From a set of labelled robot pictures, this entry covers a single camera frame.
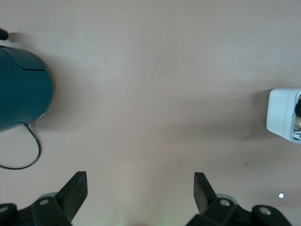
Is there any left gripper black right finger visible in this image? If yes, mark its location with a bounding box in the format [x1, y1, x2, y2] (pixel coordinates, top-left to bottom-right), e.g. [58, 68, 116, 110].
[187, 172, 292, 226]

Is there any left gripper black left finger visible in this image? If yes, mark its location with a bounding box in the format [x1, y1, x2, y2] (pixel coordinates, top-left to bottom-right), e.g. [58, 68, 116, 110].
[0, 171, 88, 226]

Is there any grey open plastic box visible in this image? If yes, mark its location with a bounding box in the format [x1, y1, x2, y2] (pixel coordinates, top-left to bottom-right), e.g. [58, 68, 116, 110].
[266, 88, 301, 144]

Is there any dark teal pedal trash can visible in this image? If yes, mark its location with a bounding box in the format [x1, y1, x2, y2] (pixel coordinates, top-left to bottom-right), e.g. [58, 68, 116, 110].
[0, 45, 53, 133]

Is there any clear pretzel snack packet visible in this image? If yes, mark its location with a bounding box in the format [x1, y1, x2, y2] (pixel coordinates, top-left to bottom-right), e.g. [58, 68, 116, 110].
[293, 115, 301, 142]

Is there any black power cord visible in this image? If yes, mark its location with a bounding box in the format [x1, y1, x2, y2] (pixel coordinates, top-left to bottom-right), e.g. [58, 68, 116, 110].
[0, 123, 42, 170]

